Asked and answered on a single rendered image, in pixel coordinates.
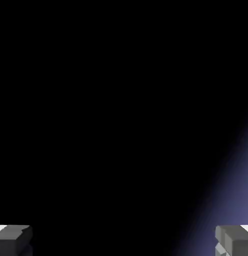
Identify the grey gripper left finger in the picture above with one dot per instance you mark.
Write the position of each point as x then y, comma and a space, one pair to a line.
12, 240

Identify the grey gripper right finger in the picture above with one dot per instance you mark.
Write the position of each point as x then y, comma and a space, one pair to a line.
236, 242

